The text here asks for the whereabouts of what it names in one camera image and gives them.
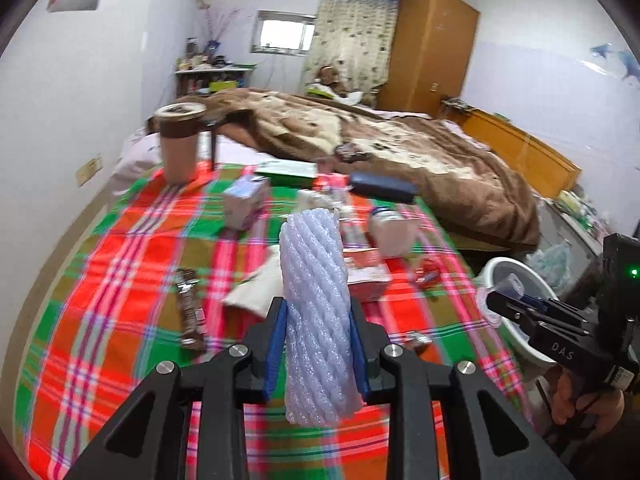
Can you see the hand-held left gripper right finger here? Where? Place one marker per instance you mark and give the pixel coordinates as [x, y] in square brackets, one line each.
[359, 350]

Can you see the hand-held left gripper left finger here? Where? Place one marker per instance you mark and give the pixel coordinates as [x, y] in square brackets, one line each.
[276, 345]

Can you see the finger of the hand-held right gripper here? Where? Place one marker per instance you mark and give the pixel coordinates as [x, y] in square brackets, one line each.
[510, 312]
[537, 302]

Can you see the white round trash bin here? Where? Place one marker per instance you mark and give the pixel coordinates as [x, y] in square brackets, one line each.
[520, 345]

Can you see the white foam net sleeve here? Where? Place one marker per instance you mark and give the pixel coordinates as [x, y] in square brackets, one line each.
[315, 310]

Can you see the beige napkin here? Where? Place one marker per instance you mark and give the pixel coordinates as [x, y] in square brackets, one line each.
[255, 290]

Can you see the red white cardboard box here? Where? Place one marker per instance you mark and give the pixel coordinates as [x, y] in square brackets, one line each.
[367, 275]

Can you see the small white milk carton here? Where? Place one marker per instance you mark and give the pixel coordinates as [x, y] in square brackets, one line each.
[245, 200]

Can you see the person's right hand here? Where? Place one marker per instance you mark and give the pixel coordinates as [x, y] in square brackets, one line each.
[567, 397]

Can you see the crumpled printed plastic bag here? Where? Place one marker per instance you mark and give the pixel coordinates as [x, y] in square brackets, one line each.
[550, 265]

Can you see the small silver candy wrapper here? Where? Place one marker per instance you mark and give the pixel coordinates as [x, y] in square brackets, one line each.
[417, 341]

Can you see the brown snack wrapper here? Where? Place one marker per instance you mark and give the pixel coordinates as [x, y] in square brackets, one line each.
[192, 310]

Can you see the small red wrapper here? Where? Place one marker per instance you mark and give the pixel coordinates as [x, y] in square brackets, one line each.
[427, 275]

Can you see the cluttered nightstand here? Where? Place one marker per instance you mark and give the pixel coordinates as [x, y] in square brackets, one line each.
[575, 215]

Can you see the white plastic cup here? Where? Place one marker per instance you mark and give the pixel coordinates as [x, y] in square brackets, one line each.
[395, 237]

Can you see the white jar with blue lid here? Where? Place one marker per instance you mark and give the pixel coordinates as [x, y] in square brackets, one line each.
[387, 212]

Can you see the clear crumpled plastic wrapper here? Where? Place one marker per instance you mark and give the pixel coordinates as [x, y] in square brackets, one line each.
[317, 205]

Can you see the wooden bed headboard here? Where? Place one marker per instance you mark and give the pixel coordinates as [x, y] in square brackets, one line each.
[520, 150]

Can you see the brown patterned blanket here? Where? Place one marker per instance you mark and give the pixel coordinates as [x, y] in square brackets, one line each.
[425, 170]

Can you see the dark blue glasses case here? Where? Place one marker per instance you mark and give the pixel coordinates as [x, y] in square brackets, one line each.
[380, 185]

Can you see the red green plaid cloth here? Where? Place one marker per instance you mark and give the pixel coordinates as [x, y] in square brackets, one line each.
[125, 270]

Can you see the red white packet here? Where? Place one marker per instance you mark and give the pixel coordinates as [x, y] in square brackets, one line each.
[332, 182]

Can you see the green flat box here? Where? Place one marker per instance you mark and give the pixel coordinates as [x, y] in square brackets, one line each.
[285, 172]

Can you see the small dark patterned object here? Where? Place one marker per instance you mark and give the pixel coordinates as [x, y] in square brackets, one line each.
[350, 152]

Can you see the beige tumbler with brown lid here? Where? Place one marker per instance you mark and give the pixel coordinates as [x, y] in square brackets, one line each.
[177, 155]

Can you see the brown teddy bear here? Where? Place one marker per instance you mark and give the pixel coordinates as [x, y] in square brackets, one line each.
[329, 80]

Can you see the cluttered white shelf desk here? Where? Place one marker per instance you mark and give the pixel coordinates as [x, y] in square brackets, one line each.
[215, 77]

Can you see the wooden wardrobe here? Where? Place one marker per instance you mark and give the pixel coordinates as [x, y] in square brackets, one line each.
[430, 50]

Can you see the window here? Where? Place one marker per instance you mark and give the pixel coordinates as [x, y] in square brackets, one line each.
[280, 32]

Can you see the vase of dried branches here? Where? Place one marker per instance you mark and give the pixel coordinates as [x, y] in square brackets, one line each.
[217, 35]

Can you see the patterned window curtain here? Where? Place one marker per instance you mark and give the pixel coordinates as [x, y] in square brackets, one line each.
[350, 25]

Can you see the blue dolphin wall sticker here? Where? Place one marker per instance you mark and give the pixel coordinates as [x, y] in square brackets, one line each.
[612, 60]

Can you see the wall socket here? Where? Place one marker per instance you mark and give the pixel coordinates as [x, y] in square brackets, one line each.
[89, 172]

